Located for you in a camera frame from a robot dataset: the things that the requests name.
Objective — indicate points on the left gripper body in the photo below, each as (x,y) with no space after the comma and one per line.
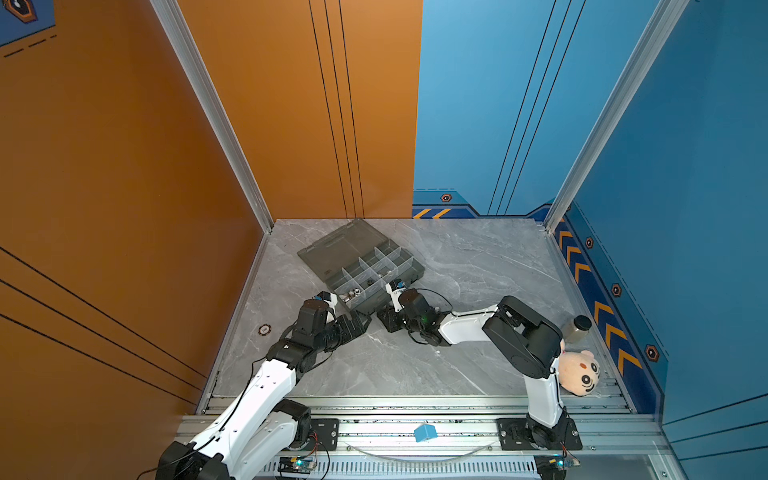
(339,333)

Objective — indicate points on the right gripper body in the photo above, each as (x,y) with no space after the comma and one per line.
(396,322)

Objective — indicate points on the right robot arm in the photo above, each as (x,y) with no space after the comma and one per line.
(527,340)

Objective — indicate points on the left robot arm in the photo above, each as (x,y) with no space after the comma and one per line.
(261,421)

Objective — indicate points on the grey plastic organizer box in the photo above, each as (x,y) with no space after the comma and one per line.
(356,262)

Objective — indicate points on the left circuit board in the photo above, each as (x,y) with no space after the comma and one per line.
(296,467)

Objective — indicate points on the circuit board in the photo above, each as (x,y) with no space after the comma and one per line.
(296,467)
(554,467)

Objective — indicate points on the brown jar black lid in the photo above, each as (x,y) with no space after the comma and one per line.
(577,329)

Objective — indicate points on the plush doll toy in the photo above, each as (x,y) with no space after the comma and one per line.
(579,372)

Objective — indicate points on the right circuit board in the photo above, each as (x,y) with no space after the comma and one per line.
(554,467)

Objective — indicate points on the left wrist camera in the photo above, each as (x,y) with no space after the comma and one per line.
(331,299)

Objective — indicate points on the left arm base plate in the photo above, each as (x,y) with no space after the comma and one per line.
(322,433)

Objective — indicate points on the blue block on rail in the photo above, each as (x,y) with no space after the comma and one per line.
(425,432)

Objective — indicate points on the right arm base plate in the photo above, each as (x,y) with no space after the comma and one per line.
(527,434)

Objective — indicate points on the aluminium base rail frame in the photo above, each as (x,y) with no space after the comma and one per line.
(474,437)

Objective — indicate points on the left aluminium corner post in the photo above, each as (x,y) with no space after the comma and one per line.
(178,33)

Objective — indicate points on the aluminium corner post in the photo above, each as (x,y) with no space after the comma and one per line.
(178,33)
(652,40)

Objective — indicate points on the right aluminium corner post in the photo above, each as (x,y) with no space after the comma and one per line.
(652,40)

